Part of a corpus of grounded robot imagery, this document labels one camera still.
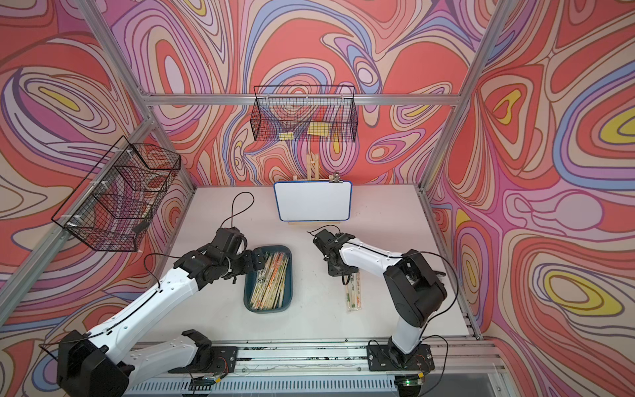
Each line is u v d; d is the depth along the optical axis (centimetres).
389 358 66
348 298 84
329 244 72
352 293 86
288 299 81
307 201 96
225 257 59
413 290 46
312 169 117
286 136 82
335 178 86
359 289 87
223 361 72
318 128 90
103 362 38
